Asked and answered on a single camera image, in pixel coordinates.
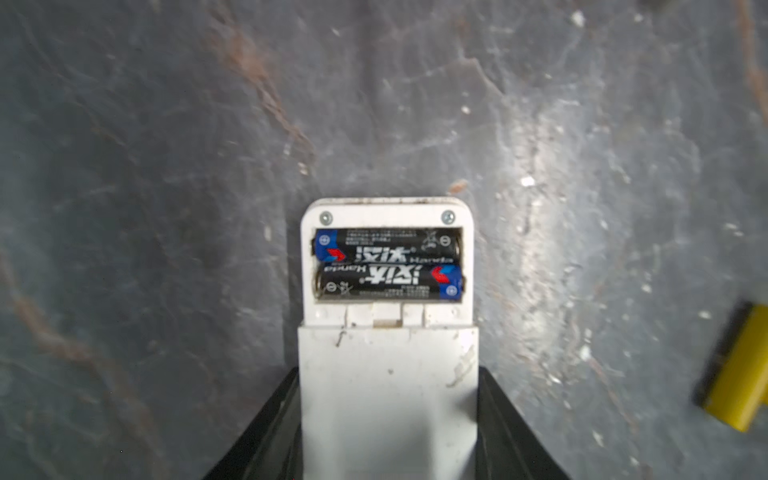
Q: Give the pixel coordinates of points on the yellow battery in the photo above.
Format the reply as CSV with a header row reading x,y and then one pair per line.
x,y
733,387

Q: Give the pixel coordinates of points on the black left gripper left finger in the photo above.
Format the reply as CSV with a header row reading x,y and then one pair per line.
x,y
271,445

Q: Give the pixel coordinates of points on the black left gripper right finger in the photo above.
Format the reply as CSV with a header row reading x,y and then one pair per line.
x,y
506,447

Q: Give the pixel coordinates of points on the black battery lower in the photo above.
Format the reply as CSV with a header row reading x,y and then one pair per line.
x,y
409,282

